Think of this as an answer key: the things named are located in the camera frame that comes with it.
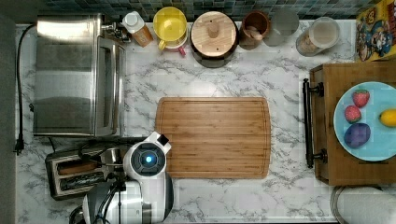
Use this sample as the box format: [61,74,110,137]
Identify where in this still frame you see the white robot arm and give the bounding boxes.
[82,132,174,224]

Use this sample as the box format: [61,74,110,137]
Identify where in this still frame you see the toast slice in toaster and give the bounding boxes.
[58,162,97,175]

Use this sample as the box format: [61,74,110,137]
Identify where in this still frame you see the stainless steel toaster oven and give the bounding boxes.
[33,14,125,137]

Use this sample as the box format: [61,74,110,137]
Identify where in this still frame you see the silver two-slot toaster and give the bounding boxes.
[45,144,129,201]

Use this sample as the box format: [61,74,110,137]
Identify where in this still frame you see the bamboo cutting board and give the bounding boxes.
[155,97,271,179]

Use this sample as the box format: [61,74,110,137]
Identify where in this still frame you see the round wooden lid canister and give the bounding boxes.
[190,11,238,68]

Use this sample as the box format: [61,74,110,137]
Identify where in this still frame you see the yellow mug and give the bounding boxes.
[153,7,188,56]

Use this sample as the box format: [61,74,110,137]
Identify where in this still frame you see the brown wooden cup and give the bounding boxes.
[239,10,270,50]

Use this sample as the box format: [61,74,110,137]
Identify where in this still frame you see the white cap orange bottle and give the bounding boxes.
[121,11,153,47]

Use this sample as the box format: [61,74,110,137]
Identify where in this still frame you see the grey metal cup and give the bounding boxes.
[263,8,299,47]

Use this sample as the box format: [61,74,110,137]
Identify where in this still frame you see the wooden serving tray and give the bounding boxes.
[303,62,395,186]

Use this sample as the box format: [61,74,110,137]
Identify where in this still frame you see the clear glass jar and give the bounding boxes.
[296,17,340,57]

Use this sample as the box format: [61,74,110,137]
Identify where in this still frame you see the lower red strawberry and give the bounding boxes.
[344,105,361,123]

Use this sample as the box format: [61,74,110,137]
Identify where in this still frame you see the red strawberry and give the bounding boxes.
[344,105,361,123]
[352,90,370,107]

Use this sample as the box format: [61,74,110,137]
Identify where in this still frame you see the purple plum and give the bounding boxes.
[344,123,371,148]

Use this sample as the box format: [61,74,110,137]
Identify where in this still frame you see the shiny metal kettle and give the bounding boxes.
[68,205,86,224]

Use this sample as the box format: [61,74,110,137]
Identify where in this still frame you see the upper red strawberry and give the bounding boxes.
[352,90,370,107]

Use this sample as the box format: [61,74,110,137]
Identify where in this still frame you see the white round bowl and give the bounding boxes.
[330,187,396,224]

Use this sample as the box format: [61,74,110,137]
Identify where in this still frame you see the light blue plate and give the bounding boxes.
[333,81,396,161]

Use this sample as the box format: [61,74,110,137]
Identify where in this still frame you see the yellow lemon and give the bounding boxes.
[379,108,396,127]

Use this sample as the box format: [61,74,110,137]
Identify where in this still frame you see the colourful cereal box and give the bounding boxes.
[355,0,396,62]

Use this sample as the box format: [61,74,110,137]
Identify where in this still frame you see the black power cable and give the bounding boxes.
[13,23,37,157]

